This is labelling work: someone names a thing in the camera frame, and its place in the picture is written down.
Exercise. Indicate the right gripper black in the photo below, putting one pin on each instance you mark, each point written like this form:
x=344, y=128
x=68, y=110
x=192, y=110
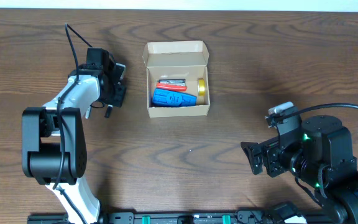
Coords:
x=266, y=156

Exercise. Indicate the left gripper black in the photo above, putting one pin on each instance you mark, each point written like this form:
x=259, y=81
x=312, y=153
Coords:
x=118, y=94

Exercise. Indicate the black whiteboard marker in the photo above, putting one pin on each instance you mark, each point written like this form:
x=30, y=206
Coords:
x=108, y=111

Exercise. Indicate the black cap Sharpie marker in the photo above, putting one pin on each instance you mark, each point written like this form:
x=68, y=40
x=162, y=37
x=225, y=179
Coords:
x=88, y=112

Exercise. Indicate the blue plastic tool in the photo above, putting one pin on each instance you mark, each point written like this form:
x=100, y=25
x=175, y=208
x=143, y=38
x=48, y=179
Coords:
x=169, y=98

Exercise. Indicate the red black stapler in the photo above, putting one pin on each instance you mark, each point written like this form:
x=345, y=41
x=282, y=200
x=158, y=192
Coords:
x=172, y=84

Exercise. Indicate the yellow tape roll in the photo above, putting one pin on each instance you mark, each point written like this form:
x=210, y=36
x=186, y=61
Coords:
x=201, y=86

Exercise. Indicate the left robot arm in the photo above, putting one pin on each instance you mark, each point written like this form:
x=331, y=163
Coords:
x=53, y=141

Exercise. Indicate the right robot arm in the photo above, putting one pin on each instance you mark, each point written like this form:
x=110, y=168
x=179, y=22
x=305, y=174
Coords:
x=317, y=151

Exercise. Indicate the open cardboard box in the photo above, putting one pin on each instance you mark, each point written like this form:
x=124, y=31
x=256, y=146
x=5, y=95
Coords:
x=177, y=60

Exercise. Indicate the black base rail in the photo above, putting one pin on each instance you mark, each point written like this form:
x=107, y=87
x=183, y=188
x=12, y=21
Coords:
x=241, y=216

